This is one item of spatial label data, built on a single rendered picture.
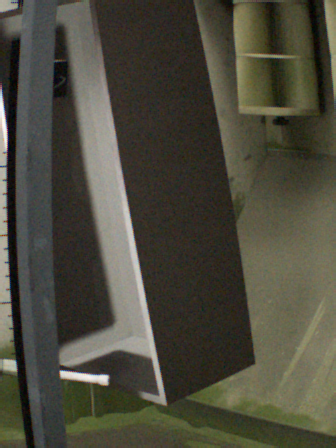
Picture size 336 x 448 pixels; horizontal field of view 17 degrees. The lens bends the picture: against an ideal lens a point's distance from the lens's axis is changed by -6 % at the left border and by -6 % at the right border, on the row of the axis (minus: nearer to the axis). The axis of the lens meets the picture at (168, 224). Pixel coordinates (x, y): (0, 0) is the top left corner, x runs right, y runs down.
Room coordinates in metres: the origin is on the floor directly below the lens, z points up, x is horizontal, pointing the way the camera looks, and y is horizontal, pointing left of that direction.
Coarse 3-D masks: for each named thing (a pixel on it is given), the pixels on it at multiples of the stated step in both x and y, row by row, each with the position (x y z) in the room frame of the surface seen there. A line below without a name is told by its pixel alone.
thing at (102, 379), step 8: (0, 360) 3.13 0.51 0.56; (8, 360) 3.13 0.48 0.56; (0, 368) 3.13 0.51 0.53; (8, 368) 3.12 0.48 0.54; (16, 368) 3.12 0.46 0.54; (64, 376) 3.11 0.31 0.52; (72, 376) 3.11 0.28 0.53; (80, 376) 3.11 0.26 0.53; (88, 376) 3.10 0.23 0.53; (96, 376) 3.10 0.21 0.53; (104, 376) 3.10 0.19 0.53; (104, 384) 3.10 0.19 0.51
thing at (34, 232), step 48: (48, 0) 1.84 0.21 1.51; (48, 48) 1.85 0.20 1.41; (48, 96) 1.85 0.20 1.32; (48, 144) 1.85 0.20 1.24; (48, 192) 1.85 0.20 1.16; (48, 240) 1.85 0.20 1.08; (48, 288) 1.85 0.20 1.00; (48, 336) 1.85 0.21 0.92; (48, 384) 1.84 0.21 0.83; (48, 432) 1.83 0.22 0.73
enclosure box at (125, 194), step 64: (64, 0) 2.98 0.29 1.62; (128, 0) 2.94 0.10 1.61; (192, 0) 3.09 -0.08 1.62; (0, 64) 3.37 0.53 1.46; (128, 64) 2.95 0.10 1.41; (192, 64) 3.09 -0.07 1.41; (64, 128) 3.54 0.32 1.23; (128, 128) 2.95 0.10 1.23; (192, 128) 3.08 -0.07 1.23; (64, 192) 3.54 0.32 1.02; (128, 192) 2.95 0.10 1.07; (192, 192) 3.08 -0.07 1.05; (64, 256) 3.54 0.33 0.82; (128, 256) 3.62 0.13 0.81; (192, 256) 3.08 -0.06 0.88; (64, 320) 3.53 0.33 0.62; (128, 320) 3.69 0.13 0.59; (192, 320) 3.08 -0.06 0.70; (128, 384) 3.24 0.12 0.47; (192, 384) 3.08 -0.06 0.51
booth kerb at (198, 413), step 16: (192, 400) 4.15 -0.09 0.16; (176, 416) 4.22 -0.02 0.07; (192, 416) 4.15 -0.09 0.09; (208, 416) 4.06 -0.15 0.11; (224, 416) 3.98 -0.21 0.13; (240, 416) 3.91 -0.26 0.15; (256, 416) 3.84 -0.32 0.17; (240, 432) 3.90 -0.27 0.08; (256, 432) 3.83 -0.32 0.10; (272, 432) 3.75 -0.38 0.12; (288, 432) 3.68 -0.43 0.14; (304, 432) 3.61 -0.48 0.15; (320, 432) 3.54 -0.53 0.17
